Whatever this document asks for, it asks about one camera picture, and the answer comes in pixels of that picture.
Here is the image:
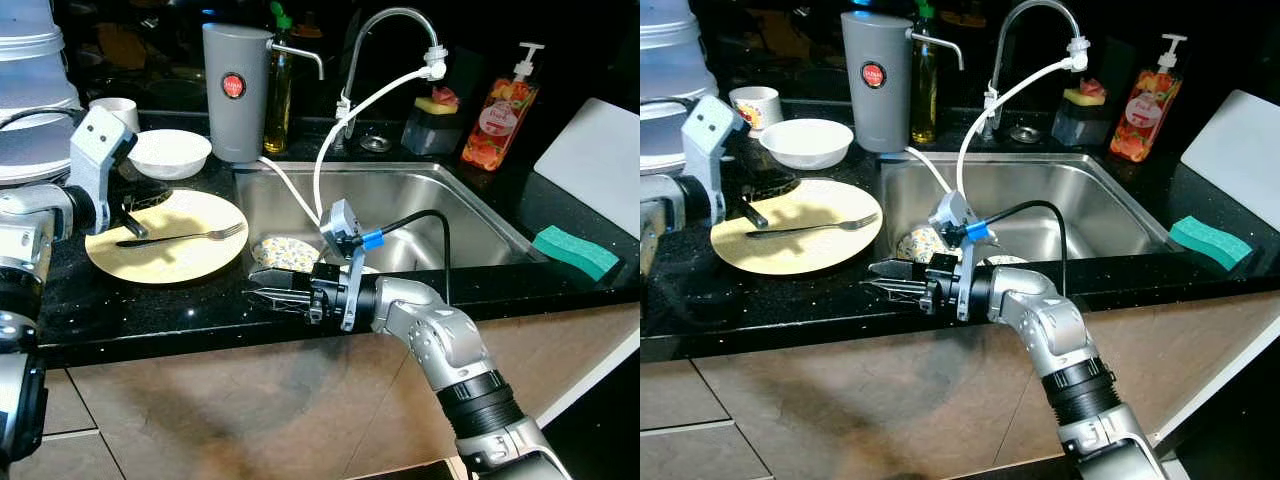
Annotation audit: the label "black metal fork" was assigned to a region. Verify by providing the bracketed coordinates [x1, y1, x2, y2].
[115, 222, 246, 249]
[745, 213, 879, 239]

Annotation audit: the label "yellow plate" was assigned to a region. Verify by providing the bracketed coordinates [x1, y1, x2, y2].
[710, 179, 884, 276]
[85, 189, 249, 285]

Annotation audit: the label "white bowl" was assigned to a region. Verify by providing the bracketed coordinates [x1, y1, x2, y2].
[759, 118, 855, 171]
[125, 129, 213, 181]

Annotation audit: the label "white printed cup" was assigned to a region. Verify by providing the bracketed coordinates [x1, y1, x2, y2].
[88, 97, 141, 136]
[728, 86, 783, 131]

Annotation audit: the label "beige cabinet front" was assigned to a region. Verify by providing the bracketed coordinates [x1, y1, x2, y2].
[640, 300, 1280, 480]
[0, 300, 641, 480]

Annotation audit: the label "stacked translucent plastic containers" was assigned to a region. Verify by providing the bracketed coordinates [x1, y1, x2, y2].
[640, 0, 719, 176]
[0, 0, 83, 186]

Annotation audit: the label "grey water filter canister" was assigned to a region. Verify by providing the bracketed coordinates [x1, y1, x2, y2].
[202, 23, 326, 164]
[840, 11, 966, 154]

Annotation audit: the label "white cutting board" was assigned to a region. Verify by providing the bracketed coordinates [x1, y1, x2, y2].
[533, 97, 641, 211]
[1180, 89, 1280, 204]

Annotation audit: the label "stainless steel sink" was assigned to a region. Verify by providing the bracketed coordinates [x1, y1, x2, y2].
[878, 152, 1181, 266]
[233, 161, 536, 276]

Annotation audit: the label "oil bottle green cap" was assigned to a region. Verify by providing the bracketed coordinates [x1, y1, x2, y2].
[263, 2, 295, 156]
[908, 0, 939, 146]

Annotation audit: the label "green sponge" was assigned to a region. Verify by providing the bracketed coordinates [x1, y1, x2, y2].
[531, 225, 621, 282]
[1168, 215, 1256, 271]

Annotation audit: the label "black sponge holder box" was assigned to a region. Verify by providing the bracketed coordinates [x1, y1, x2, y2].
[1052, 98, 1109, 147]
[403, 108, 463, 156]

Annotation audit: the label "chrome gooseneck faucet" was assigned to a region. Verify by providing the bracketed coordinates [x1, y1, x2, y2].
[983, 0, 1086, 141]
[337, 7, 443, 151]

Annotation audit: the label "orange floral soap pump bottle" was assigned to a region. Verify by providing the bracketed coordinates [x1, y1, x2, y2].
[461, 42, 546, 172]
[1108, 34, 1188, 164]

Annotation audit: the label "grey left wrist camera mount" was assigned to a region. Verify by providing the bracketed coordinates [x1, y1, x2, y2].
[68, 105, 138, 216]
[680, 95, 751, 201]

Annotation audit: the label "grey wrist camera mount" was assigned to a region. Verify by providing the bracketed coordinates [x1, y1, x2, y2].
[68, 105, 138, 216]
[318, 198, 369, 331]
[928, 190, 986, 321]
[680, 95, 751, 201]

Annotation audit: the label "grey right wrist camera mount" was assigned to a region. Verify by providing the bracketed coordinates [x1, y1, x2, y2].
[318, 198, 369, 331]
[928, 190, 986, 321]

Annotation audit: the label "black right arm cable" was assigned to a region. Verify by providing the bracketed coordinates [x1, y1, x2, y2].
[975, 200, 1069, 299]
[360, 210, 453, 306]

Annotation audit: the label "white hose with adapter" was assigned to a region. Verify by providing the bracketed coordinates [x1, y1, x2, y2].
[905, 35, 1091, 221]
[258, 45, 448, 229]

